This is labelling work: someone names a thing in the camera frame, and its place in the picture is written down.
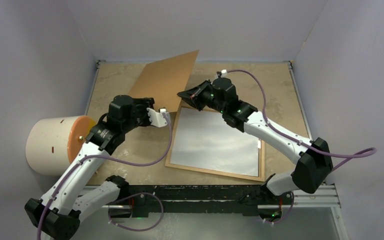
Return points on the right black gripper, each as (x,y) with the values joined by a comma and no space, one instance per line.
(189,97)

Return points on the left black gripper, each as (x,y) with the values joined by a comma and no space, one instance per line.
(143,104)

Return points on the brown backing board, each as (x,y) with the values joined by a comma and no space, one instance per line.
(163,79)

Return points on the printed photo sheet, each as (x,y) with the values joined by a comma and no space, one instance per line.
(215,145)

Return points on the wooden picture frame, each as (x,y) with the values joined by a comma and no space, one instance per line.
(263,159)

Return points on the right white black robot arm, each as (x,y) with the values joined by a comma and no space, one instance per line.
(311,167)

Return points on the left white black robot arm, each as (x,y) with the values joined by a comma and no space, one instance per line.
(58,213)

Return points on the white cylinder orange lid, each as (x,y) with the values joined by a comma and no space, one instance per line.
(53,143)

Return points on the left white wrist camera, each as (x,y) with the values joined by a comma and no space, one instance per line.
(157,118)

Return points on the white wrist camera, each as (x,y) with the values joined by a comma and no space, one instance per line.
(157,118)
(221,74)

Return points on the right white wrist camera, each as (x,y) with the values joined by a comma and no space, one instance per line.
(221,74)

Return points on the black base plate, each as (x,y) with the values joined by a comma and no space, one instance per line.
(140,205)

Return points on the aluminium rail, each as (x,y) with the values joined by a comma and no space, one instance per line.
(325,197)

